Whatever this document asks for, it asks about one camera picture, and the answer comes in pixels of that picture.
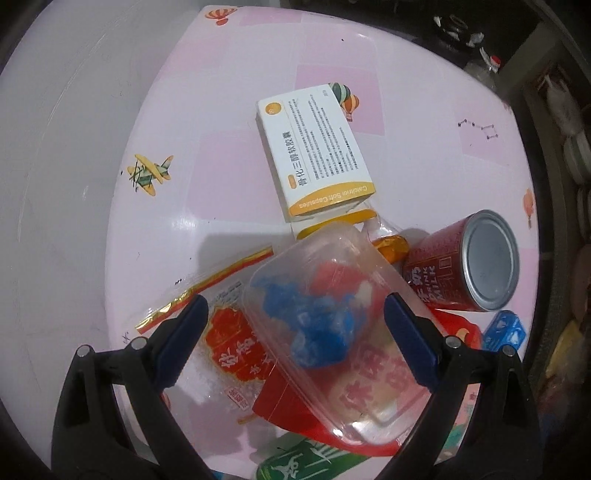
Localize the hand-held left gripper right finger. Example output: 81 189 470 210
384 292 541 480

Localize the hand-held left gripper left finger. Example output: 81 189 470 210
52 294 218 480

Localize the clear snack bag red label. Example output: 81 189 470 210
134 247 278 425

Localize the clear plastic food container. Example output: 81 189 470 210
242 222 446 446

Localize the red milk can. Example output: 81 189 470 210
401 210 520 312

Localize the red paper box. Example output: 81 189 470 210
252 310 485 457

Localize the green plastic bottle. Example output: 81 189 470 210
256 431 375 480

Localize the white and orange medicine box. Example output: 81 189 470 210
256 84 378 241

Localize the blue and white toothpaste box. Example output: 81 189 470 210
480 310 527 354

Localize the orange foil wrapper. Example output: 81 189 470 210
372 235 409 264

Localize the blue crumpled wrapper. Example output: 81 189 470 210
249 270 365 370

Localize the stack of white bowls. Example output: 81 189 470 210
563 134 591 185

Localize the cooking oil bottle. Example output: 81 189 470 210
464 54 504 93

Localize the white plastic bag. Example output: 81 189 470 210
545 83 585 134

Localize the dark ceramic jar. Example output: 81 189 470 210
431 14 485 54

